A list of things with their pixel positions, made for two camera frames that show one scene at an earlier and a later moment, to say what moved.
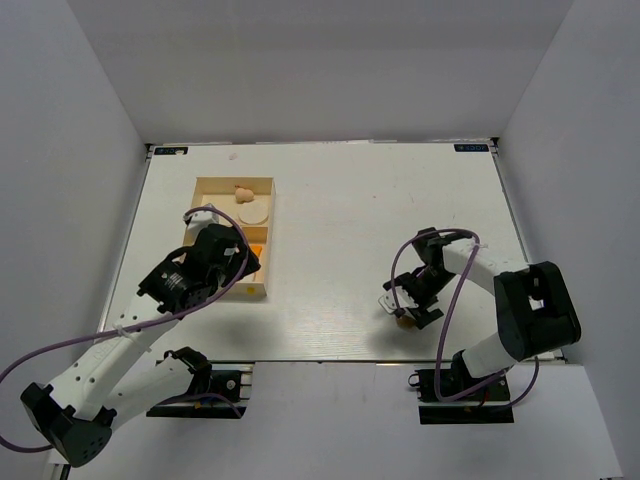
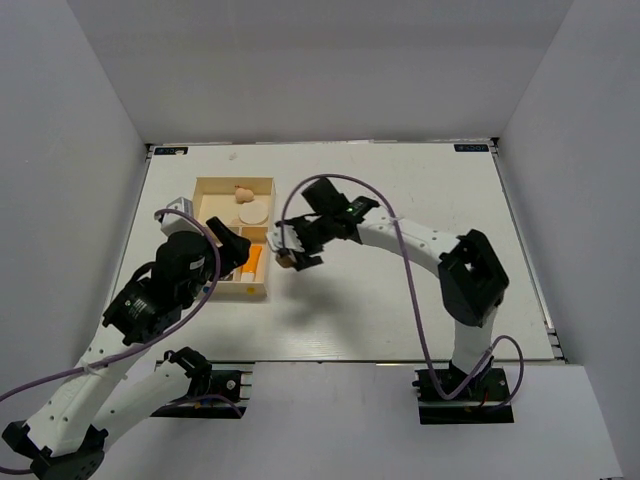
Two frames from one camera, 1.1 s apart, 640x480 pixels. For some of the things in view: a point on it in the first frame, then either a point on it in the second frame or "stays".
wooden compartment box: x=251 y=201 stays
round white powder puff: x=253 y=212 stays
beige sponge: x=243 y=195 stays
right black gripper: x=423 y=316 → x=304 y=259
